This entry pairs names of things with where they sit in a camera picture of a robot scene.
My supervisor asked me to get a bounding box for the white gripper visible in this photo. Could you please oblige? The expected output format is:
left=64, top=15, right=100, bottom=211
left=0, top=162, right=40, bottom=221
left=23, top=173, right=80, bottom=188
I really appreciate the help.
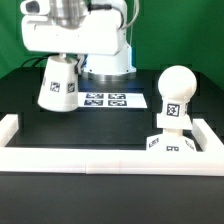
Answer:
left=20, top=0, right=126, bottom=75

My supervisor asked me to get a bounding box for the white lamp shade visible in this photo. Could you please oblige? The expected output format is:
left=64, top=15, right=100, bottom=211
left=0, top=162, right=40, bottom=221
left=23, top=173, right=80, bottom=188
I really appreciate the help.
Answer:
left=38, top=55, right=78, bottom=112

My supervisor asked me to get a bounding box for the white lamp bulb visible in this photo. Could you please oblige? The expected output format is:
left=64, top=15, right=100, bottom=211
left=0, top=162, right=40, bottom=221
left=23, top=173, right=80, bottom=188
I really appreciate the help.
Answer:
left=158, top=65, right=197, bottom=117

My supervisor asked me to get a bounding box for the white lamp base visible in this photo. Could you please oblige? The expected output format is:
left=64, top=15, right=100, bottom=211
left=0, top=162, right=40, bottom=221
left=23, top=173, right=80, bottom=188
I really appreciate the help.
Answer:
left=146, top=113, right=196, bottom=152

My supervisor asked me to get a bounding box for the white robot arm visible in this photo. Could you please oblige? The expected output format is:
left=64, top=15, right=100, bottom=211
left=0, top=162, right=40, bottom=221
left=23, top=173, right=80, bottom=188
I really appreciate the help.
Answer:
left=20, top=0, right=136, bottom=81

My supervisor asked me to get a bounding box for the white marker sheet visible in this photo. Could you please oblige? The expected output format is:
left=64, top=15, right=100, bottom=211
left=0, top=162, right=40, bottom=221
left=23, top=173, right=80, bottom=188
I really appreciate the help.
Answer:
left=78, top=92, right=147, bottom=109

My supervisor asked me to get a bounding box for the white U-shaped fence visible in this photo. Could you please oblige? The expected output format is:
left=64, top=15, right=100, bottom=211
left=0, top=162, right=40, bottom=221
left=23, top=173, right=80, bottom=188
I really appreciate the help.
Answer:
left=0, top=114, right=224, bottom=176

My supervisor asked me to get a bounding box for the black cable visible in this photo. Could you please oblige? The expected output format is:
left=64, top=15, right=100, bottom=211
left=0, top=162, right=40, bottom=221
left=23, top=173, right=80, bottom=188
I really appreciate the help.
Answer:
left=21, top=56, right=51, bottom=69

